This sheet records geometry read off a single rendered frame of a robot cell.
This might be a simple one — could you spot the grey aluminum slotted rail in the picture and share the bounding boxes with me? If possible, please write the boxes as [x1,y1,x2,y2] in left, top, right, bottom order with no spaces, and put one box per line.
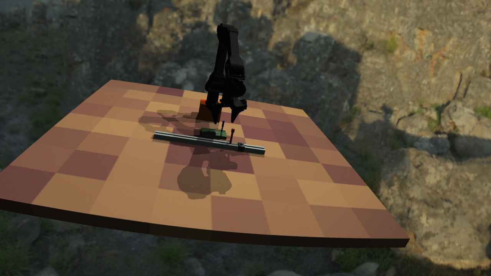
[154,131,265,155]

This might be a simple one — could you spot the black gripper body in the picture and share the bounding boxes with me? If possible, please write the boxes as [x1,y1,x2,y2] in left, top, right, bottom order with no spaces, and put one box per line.
[206,89,235,111]

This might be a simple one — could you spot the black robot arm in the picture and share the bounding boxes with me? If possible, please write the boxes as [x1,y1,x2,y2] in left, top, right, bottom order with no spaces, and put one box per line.
[205,23,247,112]

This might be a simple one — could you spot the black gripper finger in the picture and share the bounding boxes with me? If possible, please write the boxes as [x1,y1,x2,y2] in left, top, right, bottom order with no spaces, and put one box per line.
[231,110,244,123]
[211,110,220,124]

